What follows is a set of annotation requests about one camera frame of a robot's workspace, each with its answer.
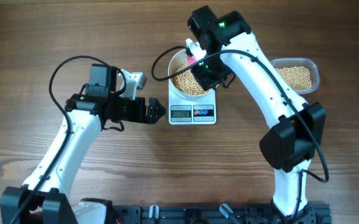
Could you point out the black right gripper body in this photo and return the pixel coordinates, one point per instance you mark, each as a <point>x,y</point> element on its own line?
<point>210,73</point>

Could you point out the pink plastic scoop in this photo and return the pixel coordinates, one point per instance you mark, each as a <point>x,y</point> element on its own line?
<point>191,60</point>

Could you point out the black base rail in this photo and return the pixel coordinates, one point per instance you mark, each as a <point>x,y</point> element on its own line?
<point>248,214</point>

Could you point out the yellow soybeans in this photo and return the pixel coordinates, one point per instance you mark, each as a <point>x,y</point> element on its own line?
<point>298,78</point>

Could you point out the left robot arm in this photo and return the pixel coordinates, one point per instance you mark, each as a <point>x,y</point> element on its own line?
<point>110,95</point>

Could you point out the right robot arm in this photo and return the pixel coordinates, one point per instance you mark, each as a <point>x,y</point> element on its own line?
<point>226,48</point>

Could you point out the white bowl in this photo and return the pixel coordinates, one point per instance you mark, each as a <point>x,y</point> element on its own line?
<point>177,63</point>

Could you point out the white digital kitchen scale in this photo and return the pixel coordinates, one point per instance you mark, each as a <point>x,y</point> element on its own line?
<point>186,112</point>

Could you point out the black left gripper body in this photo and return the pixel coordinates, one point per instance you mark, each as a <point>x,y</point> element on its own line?
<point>127,110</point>

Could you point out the clear plastic container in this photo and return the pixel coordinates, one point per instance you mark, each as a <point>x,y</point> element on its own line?
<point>300,62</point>

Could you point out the soybeans in white bowl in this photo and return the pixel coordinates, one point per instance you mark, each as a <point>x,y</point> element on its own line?
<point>186,83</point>

